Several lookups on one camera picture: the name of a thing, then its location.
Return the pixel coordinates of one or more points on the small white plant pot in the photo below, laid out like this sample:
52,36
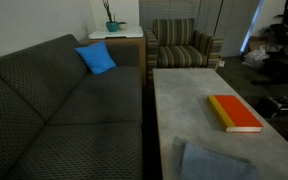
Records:
122,26

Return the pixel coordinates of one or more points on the grey window blinds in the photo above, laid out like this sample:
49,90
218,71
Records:
170,10

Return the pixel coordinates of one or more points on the red hardcover book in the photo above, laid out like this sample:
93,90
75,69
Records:
234,111

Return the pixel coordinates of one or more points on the white plastic bag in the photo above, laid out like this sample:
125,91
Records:
255,57

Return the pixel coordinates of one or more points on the folded blue-grey cloth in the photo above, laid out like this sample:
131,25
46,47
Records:
210,165

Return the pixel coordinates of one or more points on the striped armchair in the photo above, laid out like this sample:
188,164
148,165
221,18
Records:
180,55

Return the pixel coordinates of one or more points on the dark grey patterned sofa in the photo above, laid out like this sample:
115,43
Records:
67,133

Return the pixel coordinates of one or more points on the white flat board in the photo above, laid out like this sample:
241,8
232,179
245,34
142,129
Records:
124,33

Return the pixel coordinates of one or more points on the teal pot with plant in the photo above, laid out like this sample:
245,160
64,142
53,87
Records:
112,26

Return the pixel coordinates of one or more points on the wooden side table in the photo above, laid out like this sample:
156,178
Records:
124,42

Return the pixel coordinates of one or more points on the blue cushion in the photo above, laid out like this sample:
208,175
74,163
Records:
95,58

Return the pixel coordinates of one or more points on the black box with white stripes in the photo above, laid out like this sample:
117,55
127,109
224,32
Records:
277,106

